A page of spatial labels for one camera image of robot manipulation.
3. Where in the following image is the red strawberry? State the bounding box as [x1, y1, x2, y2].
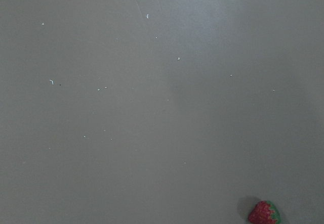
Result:
[248, 201, 281, 224]

